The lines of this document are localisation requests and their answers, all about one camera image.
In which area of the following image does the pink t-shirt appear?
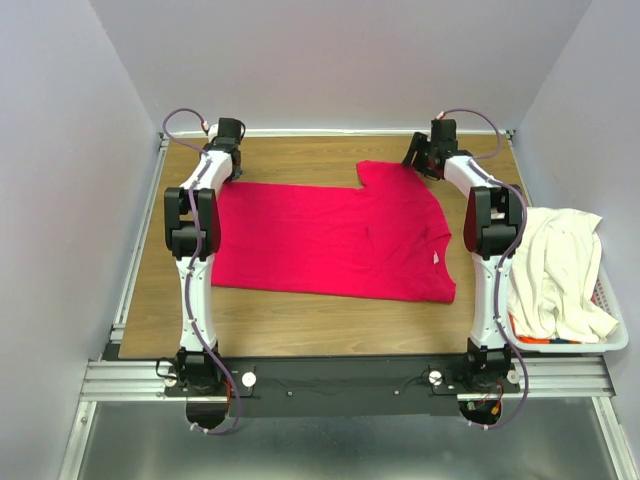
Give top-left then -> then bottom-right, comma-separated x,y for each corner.
211,161 -> 456,304

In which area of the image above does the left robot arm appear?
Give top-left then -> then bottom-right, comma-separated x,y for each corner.
163,117 -> 246,396

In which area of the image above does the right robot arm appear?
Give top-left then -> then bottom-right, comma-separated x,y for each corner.
402,110 -> 527,392

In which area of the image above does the cream white t-shirt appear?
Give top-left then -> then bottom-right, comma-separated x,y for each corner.
504,204 -> 621,346

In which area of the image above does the orange garment in basket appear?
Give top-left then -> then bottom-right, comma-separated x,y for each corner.
517,336 -> 581,345

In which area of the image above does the white laundry basket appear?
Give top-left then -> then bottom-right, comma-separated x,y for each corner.
483,212 -> 630,355

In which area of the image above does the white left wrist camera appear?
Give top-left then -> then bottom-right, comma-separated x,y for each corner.
201,121 -> 218,143

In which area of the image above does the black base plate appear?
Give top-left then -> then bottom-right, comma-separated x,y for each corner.
157,351 -> 521,430

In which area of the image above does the aluminium table frame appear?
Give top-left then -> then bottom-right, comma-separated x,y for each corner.
57,130 -> 640,480

